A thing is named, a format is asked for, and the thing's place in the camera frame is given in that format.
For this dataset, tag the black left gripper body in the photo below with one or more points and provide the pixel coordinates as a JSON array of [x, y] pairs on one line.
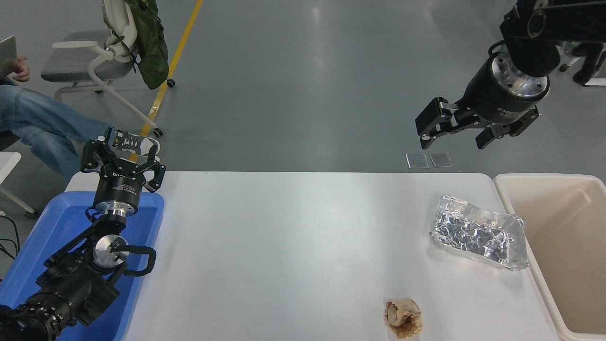
[[118, 187]]

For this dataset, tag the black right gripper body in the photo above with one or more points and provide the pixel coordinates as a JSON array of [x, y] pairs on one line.
[[492, 102]]

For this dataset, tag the foil tray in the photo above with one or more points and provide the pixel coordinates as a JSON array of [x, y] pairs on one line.
[[478, 232]]

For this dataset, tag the metal floor plate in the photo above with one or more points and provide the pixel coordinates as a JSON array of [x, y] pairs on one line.
[[441, 159], [417, 160]]

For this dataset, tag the person's hand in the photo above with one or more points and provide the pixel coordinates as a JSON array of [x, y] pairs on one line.
[[22, 71]]

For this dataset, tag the seated person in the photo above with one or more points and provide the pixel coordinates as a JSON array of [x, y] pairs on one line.
[[42, 123]]

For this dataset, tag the blue plastic tray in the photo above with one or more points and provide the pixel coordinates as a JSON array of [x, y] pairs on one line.
[[57, 222]]

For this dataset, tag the white chair leg with wheel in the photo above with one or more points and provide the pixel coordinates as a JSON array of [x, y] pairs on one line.
[[563, 68]]

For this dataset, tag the grey white office chair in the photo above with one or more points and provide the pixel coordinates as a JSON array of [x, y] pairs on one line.
[[71, 61]]

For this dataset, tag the white floor bar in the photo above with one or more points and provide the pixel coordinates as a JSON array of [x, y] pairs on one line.
[[596, 82]]

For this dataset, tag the standing person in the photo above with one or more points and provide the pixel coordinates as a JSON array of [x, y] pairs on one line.
[[592, 61]]

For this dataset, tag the dark green jacket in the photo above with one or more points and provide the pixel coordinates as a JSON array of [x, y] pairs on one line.
[[151, 47]]

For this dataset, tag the grey laptop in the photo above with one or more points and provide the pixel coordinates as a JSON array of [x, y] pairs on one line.
[[7, 57]]

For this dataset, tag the large pale bin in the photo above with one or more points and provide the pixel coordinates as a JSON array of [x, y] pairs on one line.
[[568, 246]]

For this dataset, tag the crumpled tan paper ball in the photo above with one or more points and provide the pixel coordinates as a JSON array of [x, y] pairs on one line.
[[403, 318]]

